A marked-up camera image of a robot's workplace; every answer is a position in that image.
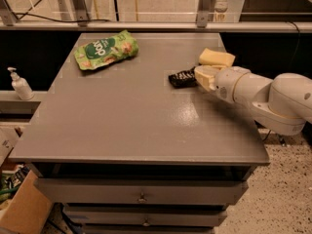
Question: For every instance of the white pump bottle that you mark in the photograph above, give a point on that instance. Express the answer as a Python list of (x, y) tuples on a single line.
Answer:
[(20, 85)]

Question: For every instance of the green chip bag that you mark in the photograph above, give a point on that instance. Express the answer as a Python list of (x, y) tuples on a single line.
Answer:
[(105, 51)]

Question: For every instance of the yellow sponge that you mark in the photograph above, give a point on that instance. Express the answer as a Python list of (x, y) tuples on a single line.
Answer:
[(210, 57)]

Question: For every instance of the black rxbar chocolate wrapper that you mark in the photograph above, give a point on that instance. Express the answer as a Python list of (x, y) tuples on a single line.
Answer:
[(183, 79)]

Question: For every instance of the grey drawer cabinet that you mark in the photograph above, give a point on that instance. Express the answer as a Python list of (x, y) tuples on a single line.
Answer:
[(126, 122)]

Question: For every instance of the top grey drawer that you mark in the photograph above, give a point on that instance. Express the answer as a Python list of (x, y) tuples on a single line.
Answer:
[(142, 192)]

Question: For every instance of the metal railing frame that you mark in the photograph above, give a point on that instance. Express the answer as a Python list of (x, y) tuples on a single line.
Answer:
[(158, 15)]

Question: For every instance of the grey drawer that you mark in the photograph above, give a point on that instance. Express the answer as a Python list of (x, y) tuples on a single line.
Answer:
[(150, 216), (142, 192)]

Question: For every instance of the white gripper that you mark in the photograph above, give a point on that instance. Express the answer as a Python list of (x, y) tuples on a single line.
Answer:
[(226, 83)]

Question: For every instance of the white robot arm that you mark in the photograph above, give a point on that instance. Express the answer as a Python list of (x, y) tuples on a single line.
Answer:
[(282, 104)]

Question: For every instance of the cardboard box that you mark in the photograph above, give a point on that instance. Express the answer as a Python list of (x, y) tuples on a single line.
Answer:
[(28, 211)]

